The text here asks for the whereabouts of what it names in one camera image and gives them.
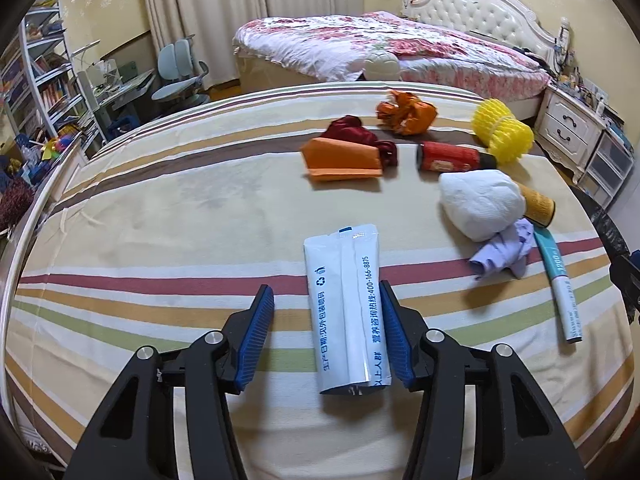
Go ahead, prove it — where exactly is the white plastic drawer unit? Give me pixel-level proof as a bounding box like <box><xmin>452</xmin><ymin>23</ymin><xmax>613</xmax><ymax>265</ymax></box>
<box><xmin>582</xmin><ymin>130</ymin><xmax>636</xmax><ymax>211</ymax></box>

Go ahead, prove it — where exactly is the bed with floral quilt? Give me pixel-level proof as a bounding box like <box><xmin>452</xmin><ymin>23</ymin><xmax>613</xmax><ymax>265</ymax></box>
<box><xmin>232</xmin><ymin>10</ymin><xmax>553</xmax><ymax>98</ymax></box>

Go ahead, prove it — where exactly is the grey study desk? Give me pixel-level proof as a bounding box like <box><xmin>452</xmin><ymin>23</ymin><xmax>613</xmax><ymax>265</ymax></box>
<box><xmin>75</xmin><ymin>57</ymin><xmax>158</xmax><ymax>131</ymax></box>

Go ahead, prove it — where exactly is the white fluffy cloth ball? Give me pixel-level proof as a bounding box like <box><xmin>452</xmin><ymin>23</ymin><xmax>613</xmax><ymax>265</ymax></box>
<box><xmin>439</xmin><ymin>169</ymin><xmax>527</xmax><ymax>242</ymax></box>

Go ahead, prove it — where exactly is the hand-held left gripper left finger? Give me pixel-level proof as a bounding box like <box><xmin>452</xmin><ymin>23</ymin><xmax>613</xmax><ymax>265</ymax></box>
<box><xmin>62</xmin><ymin>284</ymin><xmax>276</xmax><ymax>480</ymax></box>

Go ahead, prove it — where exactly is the teal and white tube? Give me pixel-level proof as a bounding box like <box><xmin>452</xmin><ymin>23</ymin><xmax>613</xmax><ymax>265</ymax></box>
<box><xmin>532</xmin><ymin>227</ymin><xmax>584</xmax><ymax>345</ymax></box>

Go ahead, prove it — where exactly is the white bookshelf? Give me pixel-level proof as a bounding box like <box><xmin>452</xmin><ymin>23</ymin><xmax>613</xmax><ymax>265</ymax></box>
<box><xmin>0</xmin><ymin>0</ymin><xmax>108</xmax><ymax>161</ymax></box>

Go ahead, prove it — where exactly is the dark red fluffy duster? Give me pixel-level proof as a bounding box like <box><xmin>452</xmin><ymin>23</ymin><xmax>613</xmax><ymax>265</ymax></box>
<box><xmin>0</xmin><ymin>180</ymin><xmax>36</xmax><ymax>231</ymax></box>

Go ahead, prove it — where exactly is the cream curtain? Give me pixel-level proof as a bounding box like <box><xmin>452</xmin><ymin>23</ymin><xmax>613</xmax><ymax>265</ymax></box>
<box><xmin>140</xmin><ymin>0</ymin><xmax>366</xmax><ymax>68</ymax></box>

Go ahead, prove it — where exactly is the black plastic bag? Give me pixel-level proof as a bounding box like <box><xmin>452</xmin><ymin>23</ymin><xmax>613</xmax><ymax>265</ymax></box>
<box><xmin>590</xmin><ymin>200</ymin><xmax>633</xmax><ymax>263</ymax></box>

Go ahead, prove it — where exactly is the crumpled orange snack wrapper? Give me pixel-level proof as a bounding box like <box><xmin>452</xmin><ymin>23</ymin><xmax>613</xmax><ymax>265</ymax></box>
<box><xmin>375</xmin><ymin>90</ymin><xmax>438</xmax><ymax>136</ymax></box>

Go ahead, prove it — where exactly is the red can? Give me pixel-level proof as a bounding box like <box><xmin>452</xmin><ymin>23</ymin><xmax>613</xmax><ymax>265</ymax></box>
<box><xmin>416</xmin><ymin>142</ymin><xmax>498</xmax><ymax>175</ymax></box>

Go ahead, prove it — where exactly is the white bed frame rail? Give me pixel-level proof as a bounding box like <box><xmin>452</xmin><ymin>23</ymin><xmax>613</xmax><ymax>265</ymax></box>
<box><xmin>0</xmin><ymin>135</ymin><xmax>88</xmax><ymax>321</ymax></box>

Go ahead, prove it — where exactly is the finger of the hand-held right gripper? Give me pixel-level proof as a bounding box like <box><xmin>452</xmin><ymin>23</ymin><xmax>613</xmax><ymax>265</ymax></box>
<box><xmin>609</xmin><ymin>250</ymin><xmax>640</xmax><ymax>326</ymax></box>

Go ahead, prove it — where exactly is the light blue desk chair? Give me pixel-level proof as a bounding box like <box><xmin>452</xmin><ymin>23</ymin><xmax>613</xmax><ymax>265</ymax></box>
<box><xmin>151</xmin><ymin>35</ymin><xmax>211</xmax><ymax>106</ymax></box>

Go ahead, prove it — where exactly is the white tufted headboard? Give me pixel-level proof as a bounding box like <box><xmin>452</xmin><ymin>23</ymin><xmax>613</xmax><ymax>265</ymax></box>
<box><xmin>402</xmin><ymin>0</ymin><xmax>571</xmax><ymax>46</ymax></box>

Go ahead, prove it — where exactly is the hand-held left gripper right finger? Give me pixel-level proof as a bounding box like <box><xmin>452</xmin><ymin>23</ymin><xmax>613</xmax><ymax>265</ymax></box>
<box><xmin>378</xmin><ymin>280</ymin><xmax>588</xmax><ymax>480</ymax></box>

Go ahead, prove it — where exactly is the white foil packet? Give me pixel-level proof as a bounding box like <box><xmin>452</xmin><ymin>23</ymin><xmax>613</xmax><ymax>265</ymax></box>
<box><xmin>303</xmin><ymin>223</ymin><xmax>392</xmax><ymax>395</ymax></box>

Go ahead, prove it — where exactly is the yellow foam fruit net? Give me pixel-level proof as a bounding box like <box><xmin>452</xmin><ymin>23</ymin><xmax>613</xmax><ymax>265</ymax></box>
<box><xmin>471</xmin><ymin>100</ymin><xmax>535</xmax><ymax>165</ymax></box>

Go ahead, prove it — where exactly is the crumpled purple cloth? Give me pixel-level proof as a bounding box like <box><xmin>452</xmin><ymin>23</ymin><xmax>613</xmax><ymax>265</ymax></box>
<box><xmin>468</xmin><ymin>217</ymin><xmax>537</xmax><ymax>281</ymax></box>

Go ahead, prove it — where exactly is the pile of colourful toys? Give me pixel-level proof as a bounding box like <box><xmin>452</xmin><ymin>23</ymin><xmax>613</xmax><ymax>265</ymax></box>
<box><xmin>7</xmin><ymin>127</ymin><xmax>83</xmax><ymax>183</ymax></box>

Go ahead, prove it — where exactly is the dark red cloth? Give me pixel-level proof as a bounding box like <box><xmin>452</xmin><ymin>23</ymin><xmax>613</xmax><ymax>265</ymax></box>
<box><xmin>324</xmin><ymin>115</ymin><xmax>398</xmax><ymax>166</ymax></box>

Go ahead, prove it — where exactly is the orange cloth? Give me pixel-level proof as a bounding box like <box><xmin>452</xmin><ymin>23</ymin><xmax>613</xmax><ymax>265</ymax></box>
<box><xmin>300</xmin><ymin>138</ymin><xmax>383</xmax><ymax>182</ymax></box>

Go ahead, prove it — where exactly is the white nightstand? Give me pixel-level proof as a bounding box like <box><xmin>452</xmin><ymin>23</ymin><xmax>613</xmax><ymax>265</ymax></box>
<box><xmin>535</xmin><ymin>80</ymin><xmax>608</xmax><ymax>183</ymax></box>

